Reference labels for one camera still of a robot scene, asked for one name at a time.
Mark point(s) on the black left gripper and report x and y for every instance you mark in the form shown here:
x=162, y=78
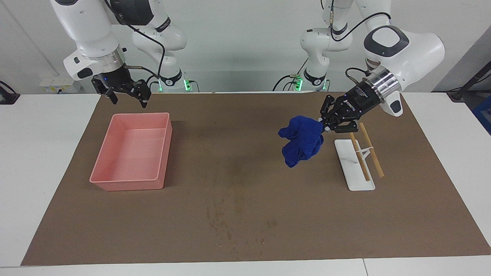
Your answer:
x=360, y=100

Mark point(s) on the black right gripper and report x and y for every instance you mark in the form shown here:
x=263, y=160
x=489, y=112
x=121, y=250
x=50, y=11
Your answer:
x=113, y=78

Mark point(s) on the blue towel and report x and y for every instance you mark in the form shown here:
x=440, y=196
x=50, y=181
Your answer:
x=303, y=142

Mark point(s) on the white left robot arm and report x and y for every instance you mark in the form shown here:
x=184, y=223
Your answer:
x=418, y=50

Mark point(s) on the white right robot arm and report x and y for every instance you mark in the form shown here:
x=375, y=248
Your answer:
x=88, y=30

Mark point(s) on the wooden dowel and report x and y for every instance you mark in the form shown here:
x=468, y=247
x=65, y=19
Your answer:
x=364, y=168
x=379, y=168

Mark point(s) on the pink plastic bin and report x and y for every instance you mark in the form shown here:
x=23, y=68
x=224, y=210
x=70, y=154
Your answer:
x=130, y=153

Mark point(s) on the white rack base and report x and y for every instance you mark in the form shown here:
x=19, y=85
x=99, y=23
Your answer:
x=353, y=176

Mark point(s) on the white socket box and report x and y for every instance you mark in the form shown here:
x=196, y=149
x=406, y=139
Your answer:
x=51, y=84

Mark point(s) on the brown table mat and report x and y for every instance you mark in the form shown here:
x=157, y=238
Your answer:
x=249, y=172

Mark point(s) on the black clamp foot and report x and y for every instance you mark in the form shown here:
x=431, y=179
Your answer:
x=7, y=97

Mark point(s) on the black stand leg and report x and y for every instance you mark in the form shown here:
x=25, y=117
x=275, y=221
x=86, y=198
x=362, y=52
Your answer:
x=456, y=94

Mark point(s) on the blue crate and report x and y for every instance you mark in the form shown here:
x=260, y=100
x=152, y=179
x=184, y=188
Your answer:
x=484, y=115

